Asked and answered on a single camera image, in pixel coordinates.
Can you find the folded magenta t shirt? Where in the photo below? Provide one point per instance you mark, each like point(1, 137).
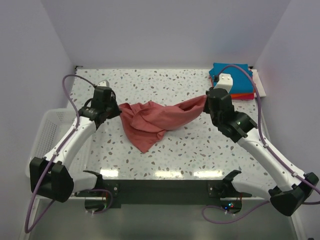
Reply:
point(247, 97)

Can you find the folded white t shirt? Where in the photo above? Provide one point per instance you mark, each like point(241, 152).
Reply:
point(258, 83)

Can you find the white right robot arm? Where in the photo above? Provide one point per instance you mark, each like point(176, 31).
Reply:
point(292, 185)

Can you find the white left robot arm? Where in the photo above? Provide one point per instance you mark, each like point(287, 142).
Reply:
point(50, 176)

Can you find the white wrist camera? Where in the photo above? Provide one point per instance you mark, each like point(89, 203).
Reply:
point(223, 81)
point(103, 83)

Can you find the folded blue t shirt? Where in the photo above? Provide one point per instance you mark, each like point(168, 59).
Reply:
point(239, 72)

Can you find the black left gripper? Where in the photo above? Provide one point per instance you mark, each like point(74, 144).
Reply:
point(117, 111)

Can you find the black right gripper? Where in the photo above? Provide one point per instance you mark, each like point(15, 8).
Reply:
point(206, 109)

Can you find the white plastic basket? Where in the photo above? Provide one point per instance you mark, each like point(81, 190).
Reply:
point(55, 126)

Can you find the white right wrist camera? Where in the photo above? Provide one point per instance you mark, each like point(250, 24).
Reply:
point(223, 81)

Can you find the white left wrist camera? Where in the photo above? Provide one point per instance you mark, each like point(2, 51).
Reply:
point(103, 83)

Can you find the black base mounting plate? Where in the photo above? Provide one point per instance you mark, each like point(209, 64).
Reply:
point(162, 192)

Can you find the salmon pink t shirt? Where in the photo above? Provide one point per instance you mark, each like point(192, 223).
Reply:
point(146, 124)

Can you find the folded orange t shirt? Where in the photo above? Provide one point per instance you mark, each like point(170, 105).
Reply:
point(242, 91)

